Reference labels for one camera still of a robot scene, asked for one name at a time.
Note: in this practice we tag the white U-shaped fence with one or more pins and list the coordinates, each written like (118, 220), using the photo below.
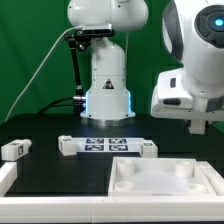
(112, 209)

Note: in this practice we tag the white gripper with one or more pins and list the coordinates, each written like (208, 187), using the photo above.
(170, 100)

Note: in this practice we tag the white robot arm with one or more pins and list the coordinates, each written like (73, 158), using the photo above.
(193, 32)

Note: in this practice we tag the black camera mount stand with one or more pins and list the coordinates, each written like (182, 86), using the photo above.
(77, 43)

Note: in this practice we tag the grey fixed camera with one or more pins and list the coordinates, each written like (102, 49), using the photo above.
(103, 30)

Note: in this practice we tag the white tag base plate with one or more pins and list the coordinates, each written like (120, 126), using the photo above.
(120, 145)

